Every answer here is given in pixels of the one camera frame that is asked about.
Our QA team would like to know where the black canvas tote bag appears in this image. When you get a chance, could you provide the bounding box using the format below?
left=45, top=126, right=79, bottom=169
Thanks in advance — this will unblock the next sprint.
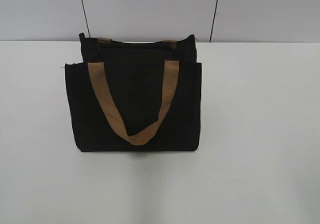
left=64, top=34, right=202, bottom=152

